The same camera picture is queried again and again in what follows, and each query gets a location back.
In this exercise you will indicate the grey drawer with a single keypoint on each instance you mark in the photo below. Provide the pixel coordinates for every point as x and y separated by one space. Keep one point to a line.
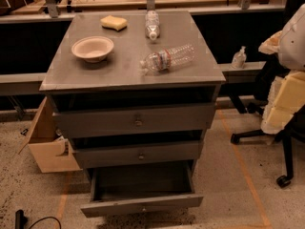
138 154
139 191
131 121

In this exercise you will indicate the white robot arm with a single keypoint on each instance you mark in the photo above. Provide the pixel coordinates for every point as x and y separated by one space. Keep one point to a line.
287 67

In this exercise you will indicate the grey drawer cabinet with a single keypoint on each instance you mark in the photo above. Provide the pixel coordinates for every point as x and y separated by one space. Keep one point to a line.
177 29

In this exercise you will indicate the lying clear water bottle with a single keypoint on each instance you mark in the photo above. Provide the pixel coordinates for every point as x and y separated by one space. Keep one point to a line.
167 59

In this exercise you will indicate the upright clear water bottle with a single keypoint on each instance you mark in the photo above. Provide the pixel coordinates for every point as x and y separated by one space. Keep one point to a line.
152 29

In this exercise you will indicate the beige paper bowl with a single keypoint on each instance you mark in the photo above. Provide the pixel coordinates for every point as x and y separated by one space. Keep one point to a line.
92 49

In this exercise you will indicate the yellow sponge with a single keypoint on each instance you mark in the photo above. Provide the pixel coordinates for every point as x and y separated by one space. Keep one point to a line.
115 23

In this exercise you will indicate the hand sanitizer pump bottle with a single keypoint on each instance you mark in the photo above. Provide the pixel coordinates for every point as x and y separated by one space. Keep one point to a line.
239 58

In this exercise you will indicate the open cardboard box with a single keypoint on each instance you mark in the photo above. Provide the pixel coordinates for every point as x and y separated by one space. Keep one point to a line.
51 151

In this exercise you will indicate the black office chair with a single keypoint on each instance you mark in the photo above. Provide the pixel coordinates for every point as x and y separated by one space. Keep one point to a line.
294 129

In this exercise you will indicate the black device with cable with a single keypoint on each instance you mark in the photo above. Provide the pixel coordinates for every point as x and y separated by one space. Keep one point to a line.
21 220

